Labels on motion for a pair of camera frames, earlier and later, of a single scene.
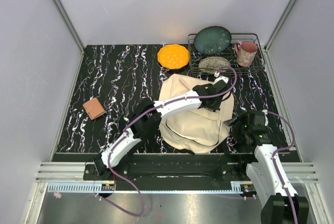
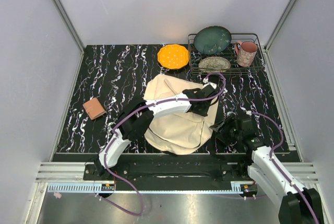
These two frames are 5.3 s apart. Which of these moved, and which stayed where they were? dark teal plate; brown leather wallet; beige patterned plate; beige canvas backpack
Moved: beige canvas backpack
Stayed: dark teal plate; beige patterned plate; brown leather wallet
